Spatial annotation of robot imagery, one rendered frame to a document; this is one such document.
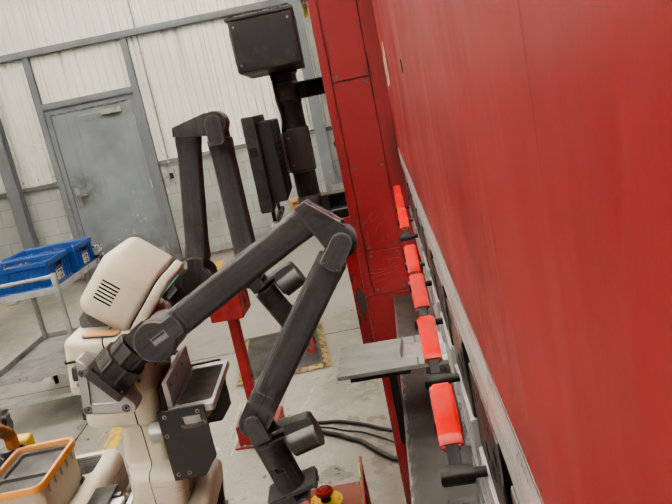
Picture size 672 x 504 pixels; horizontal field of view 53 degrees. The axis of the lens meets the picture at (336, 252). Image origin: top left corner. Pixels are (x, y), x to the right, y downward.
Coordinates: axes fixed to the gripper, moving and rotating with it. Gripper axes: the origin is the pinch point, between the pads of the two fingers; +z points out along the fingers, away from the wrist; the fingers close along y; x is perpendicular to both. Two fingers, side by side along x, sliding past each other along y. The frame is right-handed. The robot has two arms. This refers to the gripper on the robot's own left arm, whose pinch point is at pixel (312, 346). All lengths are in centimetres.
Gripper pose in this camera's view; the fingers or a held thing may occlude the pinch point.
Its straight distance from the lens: 175.7
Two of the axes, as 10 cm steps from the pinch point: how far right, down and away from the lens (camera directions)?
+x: -7.8, 6.1, 1.1
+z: 6.2, 7.6, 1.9
